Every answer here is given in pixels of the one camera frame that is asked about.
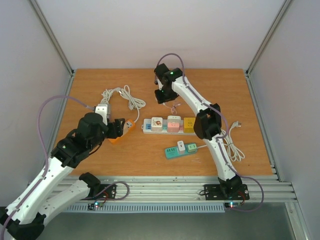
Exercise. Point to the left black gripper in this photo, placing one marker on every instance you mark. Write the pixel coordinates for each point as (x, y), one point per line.
(117, 128)

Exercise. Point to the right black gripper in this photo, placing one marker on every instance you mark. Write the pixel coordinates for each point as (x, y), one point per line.
(164, 97)

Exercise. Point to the white round-corner adapter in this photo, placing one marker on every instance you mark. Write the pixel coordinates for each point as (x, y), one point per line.
(173, 119)

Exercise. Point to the white cube socket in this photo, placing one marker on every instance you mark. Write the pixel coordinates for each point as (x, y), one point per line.
(156, 124)

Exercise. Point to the pink cube socket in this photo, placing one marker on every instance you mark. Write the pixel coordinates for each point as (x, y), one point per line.
(173, 127)

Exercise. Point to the yellow cube socket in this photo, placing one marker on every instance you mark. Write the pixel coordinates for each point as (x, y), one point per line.
(188, 124)

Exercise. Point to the white usb charger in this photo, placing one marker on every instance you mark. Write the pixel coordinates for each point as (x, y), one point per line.
(181, 147)

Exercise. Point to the green plug adapter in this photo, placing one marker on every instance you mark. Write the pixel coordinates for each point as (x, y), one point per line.
(192, 148)

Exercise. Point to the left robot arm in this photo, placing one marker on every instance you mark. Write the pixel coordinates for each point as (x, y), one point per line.
(27, 216)

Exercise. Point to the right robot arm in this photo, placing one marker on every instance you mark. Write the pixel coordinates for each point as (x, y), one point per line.
(207, 125)

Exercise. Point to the orange power strip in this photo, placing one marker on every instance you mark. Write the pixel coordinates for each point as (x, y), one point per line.
(128, 127)

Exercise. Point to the long white power strip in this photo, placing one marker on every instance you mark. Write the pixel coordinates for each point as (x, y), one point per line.
(146, 128)

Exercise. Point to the teal power strip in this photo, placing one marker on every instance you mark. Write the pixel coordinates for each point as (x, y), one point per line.
(172, 153)

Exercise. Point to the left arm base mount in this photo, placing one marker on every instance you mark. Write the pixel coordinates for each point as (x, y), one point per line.
(107, 191)

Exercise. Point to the slotted cable duct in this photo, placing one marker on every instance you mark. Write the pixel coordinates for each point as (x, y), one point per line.
(140, 208)

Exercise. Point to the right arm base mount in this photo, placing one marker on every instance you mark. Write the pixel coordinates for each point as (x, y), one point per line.
(215, 192)

